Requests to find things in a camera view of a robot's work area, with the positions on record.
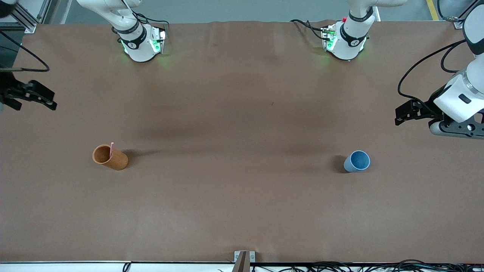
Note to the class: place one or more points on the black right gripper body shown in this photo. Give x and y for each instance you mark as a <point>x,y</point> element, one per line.
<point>8,91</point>

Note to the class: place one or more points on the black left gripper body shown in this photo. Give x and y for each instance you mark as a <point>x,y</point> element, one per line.
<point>430,104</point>

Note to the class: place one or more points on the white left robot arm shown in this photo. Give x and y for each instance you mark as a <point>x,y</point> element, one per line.
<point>348,41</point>

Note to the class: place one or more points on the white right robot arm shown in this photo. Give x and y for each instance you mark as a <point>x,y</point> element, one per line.
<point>140,49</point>

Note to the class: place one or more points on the blue cup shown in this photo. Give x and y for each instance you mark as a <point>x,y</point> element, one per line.
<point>357,161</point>

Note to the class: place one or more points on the brown wooden cup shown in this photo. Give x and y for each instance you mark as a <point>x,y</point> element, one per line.
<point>117,160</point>

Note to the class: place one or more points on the brown table cover sheet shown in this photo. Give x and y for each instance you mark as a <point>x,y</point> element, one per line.
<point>242,113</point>

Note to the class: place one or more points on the aluminium frame profile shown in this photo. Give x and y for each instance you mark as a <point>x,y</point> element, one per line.
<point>26,22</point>

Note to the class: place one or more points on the small aluminium frame bracket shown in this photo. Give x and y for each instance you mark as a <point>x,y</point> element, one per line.
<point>459,23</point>

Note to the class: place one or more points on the metal table edge bracket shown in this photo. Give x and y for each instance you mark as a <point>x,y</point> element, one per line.
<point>252,257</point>

